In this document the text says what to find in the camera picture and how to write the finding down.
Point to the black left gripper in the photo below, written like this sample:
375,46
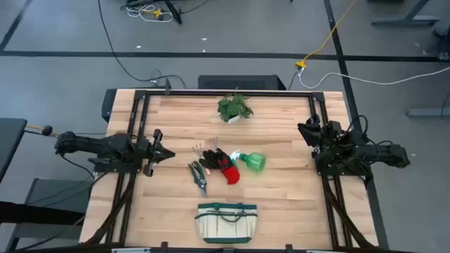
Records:
149,154

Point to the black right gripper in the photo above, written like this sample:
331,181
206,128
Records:
327,133

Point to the green black pruning shears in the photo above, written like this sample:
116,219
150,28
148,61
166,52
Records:
199,179

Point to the green spray bottle white nozzle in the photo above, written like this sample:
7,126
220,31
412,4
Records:
255,161

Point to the black red gardening glove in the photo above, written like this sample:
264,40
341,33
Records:
230,174

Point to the cream green canvas gardening bag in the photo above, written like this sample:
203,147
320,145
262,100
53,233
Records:
225,225

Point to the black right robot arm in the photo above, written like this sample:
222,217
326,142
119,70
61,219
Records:
383,154

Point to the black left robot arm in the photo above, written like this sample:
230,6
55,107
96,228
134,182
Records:
105,145

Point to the black panel beside table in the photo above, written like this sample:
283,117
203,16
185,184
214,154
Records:
107,103

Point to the green potted plant white pot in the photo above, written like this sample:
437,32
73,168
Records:
232,107

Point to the black computer case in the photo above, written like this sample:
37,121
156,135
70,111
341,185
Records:
239,82

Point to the black ball knob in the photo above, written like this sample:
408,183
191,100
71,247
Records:
47,130

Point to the grey desk foot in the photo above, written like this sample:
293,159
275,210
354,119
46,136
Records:
429,112

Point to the black stand leg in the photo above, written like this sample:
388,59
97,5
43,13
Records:
174,12

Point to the grey desk leg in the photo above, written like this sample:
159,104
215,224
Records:
404,21

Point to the black side desk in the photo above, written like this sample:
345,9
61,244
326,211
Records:
10,140

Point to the grey desk frame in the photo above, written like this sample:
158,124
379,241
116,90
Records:
59,191

